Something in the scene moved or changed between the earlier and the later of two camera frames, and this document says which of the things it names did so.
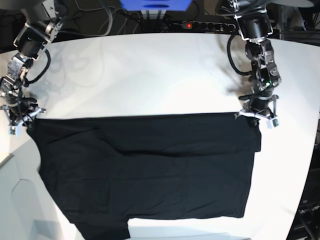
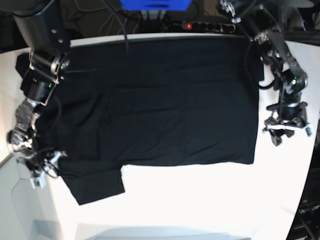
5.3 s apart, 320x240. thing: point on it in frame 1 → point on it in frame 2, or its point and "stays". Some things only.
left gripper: (20, 109) → (43, 164)
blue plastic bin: (155, 5) stays
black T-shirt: (104, 170) → (148, 101)
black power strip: (200, 25) stays
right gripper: (262, 107) → (291, 114)
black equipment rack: (306, 225) stays
